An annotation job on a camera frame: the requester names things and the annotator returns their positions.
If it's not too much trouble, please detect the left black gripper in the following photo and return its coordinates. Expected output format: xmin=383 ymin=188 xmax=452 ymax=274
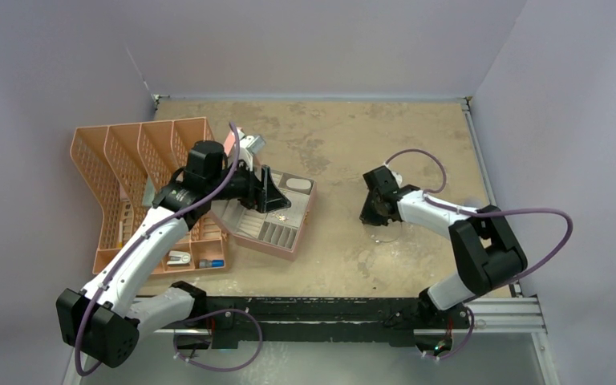
xmin=207 ymin=158 xmax=290 ymax=212

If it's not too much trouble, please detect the silver bangle bracelet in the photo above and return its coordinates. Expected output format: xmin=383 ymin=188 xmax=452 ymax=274
xmin=374 ymin=223 xmax=406 ymax=245

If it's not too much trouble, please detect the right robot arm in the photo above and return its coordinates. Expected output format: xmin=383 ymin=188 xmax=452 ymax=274
xmin=360 ymin=166 xmax=528 ymax=326

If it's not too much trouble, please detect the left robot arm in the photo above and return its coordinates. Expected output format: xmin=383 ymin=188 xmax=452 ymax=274
xmin=55 ymin=140 xmax=291 ymax=376

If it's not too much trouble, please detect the pink jewelry box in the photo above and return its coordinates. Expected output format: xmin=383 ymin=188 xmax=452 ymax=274
xmin=209 ymin=126 xmax=318 ymax=262

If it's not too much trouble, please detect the blue capped marker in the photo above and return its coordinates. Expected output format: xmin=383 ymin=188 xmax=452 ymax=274
xmin=198 ymin=259 xmax=225 ymax=269

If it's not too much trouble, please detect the orange plastic organizer rack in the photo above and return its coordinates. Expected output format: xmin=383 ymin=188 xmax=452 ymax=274
xmin=70 ymin=117 xmax=229 ymax=275

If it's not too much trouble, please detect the grey oval bracelet pillow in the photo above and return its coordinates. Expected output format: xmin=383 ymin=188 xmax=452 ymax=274
xmin=286 ymin=178 xmax=312 ymax=193

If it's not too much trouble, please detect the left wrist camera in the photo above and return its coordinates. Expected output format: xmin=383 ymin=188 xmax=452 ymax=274
xmin=239 ymin=135 xmax=265 ymax=168

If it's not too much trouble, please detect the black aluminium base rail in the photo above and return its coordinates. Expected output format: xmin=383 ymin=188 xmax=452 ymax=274
xmin=163 ymin=296 xmax=545 ymax=349

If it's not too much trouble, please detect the purple cable loop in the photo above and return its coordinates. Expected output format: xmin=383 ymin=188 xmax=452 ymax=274
xmin=173 ymin=310 xmax=265 ymax=373

